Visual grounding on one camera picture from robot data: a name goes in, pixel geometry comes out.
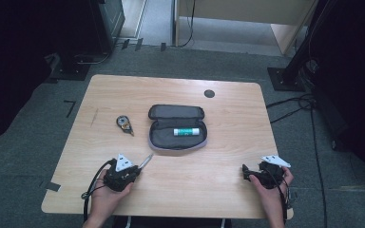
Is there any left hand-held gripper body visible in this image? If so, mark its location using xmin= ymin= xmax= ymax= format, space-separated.
xmin=103 ymin=153 xmax=143 ymax=193

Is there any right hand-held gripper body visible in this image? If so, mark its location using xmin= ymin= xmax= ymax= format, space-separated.
xmin=252 ymin=154 xmax=292 ymax=190

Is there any silver pen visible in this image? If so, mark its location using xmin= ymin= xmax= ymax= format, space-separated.
xmin=138 ymin=153 xmax=155 ymax=170

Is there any dark grey pencil case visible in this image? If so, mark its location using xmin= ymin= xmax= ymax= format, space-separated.
xmin=147 ymin=104 xmax=209 ymax=152

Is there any white green glue stick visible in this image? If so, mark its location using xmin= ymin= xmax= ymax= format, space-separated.
xmin=172 ymin=126 xmax=202 ymax=138

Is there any person's right hand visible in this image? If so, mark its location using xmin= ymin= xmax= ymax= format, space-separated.
xmin=248 ymin=166 xmax=295 ymax=211

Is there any person's left hand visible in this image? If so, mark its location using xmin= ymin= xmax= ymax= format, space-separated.
xmin=89 ymin=178 xmax=135 ymax=220

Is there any black correction tape dispenser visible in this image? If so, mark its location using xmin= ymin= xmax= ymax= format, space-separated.
xmin=115 ymin=115 xmax=135 ymax=138

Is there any black tape patch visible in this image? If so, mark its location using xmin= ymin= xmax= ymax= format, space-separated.
xmin=45 ymin=181 xmax=62 ymax=193

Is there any black metal stand with base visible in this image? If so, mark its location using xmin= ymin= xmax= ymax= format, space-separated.
xmin=267 ymin=0 xmax=334 ymax=93

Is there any black flat stand base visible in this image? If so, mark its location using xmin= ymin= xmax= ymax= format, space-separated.
xmin=48 ymin=51 xmax=92 ymax=82

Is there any dark curtain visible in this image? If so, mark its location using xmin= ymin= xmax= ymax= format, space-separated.
xmin=0 ymin=0 xmax=91 ymax=149
xmin=308 ymin=0 xmax=365 ymax=198

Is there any black cabinet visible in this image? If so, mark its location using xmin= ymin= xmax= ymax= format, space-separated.
xmin=87 ymin=0 xmax=126 ymax=55

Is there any light wooden partition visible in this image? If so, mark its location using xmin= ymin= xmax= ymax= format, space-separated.
xmin=173 ymin=0 xmax=320 ymax=57

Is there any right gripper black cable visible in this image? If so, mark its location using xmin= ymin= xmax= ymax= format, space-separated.
xmin=264 ymin=168 xmax=297 ymax=224

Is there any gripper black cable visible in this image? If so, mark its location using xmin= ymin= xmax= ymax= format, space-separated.
xmin=81 ymin=159 xmax=116 ymax=223
xmin=264 ymin=168 xmax=297 ymax=224

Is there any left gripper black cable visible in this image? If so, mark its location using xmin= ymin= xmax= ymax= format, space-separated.
xmin=81 ymin=159 xmax=116 ymax=223

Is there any long black floor cable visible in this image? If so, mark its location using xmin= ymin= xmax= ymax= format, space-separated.
xmin=309 ymin=104 xmax=330 ymax=228

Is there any black floor cables bundle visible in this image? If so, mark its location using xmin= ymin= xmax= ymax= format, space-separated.
xmin=265 ymin=92 xmax=318 ymax=125

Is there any thin black hanging cable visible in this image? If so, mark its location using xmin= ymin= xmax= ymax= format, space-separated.
xmin=178 ymin=0 xmax=198 ymax=48

